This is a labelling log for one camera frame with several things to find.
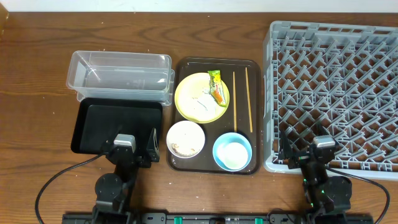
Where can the clear plastic waste bin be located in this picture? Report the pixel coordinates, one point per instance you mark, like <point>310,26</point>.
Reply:
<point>121,75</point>

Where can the grey dishwasher rack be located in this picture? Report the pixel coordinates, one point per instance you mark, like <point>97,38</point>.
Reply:
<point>343,77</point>

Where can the wooden chopstick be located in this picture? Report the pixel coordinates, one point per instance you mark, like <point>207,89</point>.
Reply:
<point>248,100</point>
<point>234,103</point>

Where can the small white cup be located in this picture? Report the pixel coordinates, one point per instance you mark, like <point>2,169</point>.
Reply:
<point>233,155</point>

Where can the green orange snack wrapper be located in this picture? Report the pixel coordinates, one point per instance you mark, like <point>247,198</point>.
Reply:
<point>216,87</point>

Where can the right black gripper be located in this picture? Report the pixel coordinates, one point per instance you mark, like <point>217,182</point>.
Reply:
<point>286,152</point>

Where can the yellow round plate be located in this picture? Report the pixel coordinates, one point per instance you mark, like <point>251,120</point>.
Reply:
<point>192,86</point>

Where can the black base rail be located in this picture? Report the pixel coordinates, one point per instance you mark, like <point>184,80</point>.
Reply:
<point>162,218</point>

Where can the white bowl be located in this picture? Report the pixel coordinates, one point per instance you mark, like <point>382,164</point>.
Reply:
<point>186,132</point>

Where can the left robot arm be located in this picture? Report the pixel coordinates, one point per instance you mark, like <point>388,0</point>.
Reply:
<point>114,190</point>

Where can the light blue bowl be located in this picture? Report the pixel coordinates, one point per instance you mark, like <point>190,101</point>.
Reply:
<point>229,138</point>

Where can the black plastic tray bin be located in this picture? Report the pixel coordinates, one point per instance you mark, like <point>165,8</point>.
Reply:
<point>98,119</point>

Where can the dark brown serving tray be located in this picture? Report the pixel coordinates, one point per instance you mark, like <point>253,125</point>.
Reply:
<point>204,161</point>

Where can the pile of rice waste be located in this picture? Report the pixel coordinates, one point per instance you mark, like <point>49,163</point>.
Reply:
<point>184,150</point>

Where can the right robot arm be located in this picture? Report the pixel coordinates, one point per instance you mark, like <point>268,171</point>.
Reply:
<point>328,196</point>

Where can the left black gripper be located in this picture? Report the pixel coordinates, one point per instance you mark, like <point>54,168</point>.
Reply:
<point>154,155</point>

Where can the white tissue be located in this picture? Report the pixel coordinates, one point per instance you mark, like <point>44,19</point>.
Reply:
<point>207,101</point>

